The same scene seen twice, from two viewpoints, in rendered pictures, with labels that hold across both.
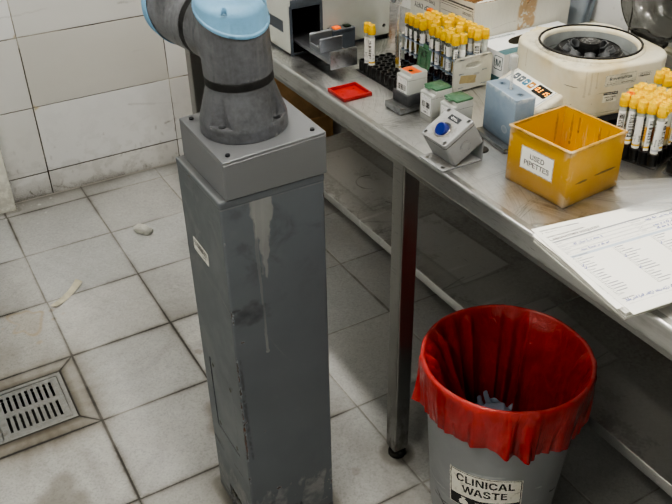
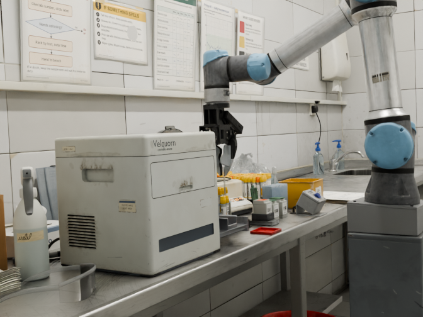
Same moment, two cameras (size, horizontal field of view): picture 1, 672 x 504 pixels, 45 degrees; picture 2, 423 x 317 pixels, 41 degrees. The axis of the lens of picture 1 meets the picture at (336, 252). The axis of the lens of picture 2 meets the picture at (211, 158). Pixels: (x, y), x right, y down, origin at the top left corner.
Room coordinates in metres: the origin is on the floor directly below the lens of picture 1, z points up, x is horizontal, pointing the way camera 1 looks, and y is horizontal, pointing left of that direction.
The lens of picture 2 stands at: (2.51, 1.31, 1.18)
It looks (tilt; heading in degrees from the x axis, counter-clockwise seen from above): 3 degrees down; 242
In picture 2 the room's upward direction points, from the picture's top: 2 degrees counter-clockwise
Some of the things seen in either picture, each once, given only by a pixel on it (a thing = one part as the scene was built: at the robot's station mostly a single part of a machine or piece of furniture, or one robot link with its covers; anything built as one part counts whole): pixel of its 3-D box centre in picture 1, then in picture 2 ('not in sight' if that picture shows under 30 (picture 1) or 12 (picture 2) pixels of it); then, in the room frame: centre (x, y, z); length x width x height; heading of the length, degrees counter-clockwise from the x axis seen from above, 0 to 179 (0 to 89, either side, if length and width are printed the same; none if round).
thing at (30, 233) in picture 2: not in sight; (30, 222); (2.29, 0.08, 1.00); 0.09 x 0.08 x 0.24; 119
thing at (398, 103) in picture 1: (411, 97); (262, 218); (1.54, -0.16, 0.89); 0.09 x 0.05 x 0.04; 120
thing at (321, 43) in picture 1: (321, 42); (218, 227); (1.80, 0.02, 0.92); 0.21 x 0.07 x 0.05; 29
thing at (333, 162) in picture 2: not in sight; (349, 160); (0.00, -1.45, 0.94); 0.24 x 0.17 x 0.14; 119
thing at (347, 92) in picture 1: (349, 91); (265, 231); (1.61, -0.04, 0.88); 0.07 x 0.07 x 0.01; 29
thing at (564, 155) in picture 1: (564, 155); (301, 193); (1.21, -0.38, 0.93); 0.13 x 0.13 x 0.10; 34
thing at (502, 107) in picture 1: (507, 114); (275, 199); (1.38, -0.32, 0.92); 0.10 x 0.07 x 0.10; 21
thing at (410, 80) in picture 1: (411, 84); (262, 209); (1.54, -0.16, 0.92); 0.05 x 0.04 x 0.06; 120
